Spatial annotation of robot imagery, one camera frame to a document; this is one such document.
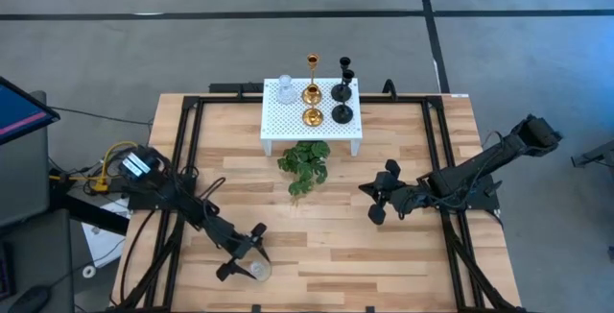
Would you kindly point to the white perforated metal shelf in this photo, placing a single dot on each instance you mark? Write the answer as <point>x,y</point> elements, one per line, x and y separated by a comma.
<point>288,121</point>

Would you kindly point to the white label sticker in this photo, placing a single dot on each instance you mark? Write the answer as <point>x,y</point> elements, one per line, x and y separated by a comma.
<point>459,95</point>

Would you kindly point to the computer monitor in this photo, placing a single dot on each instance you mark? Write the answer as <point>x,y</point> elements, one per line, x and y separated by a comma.
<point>19,111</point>

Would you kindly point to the green artificial plant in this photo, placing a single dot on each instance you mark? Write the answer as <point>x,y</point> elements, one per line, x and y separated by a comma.
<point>304,164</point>

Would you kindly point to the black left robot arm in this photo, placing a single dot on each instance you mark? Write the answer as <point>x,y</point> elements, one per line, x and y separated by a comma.
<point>192,207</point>

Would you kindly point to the short gold candlestick holder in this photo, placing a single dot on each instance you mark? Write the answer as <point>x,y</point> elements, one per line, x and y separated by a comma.
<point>313,118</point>

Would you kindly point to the tall gold candlestick holder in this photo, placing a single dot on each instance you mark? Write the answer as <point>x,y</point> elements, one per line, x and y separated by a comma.
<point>313,59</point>

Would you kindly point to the grey desk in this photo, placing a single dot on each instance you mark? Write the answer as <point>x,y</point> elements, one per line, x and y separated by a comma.
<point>24,183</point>

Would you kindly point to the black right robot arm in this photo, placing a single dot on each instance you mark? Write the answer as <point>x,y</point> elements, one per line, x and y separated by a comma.
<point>479,171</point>

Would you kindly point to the black candlestick holder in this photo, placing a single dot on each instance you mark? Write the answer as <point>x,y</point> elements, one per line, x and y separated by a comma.
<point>341,93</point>
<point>342,114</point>

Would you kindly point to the black keyboard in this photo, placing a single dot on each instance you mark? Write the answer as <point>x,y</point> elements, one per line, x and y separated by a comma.
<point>5,274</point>

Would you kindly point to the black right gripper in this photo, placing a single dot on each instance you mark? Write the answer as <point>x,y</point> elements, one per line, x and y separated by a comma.
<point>391,193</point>

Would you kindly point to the black diagonal support beam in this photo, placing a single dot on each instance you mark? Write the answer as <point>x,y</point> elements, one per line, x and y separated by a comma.
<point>91,214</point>

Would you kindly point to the clear glass candle holder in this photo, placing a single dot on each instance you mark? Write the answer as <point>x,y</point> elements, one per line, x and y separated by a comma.
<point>287,94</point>
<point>261,272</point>

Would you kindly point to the white paper sheet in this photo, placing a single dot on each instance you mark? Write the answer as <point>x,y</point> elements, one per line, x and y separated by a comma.
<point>103,243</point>

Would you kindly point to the black computer mouse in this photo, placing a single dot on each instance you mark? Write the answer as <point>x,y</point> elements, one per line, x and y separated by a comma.
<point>29,299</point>

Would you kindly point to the white tape roll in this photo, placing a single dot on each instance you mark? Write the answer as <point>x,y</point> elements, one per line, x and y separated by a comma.
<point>85,272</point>

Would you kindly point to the black aluminium table frame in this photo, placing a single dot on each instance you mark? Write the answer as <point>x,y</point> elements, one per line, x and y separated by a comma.
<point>225,99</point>

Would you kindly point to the black power strip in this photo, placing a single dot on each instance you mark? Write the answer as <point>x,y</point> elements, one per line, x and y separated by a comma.
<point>230,87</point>

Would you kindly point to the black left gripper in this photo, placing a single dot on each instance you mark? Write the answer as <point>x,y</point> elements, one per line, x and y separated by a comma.
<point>241,249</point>

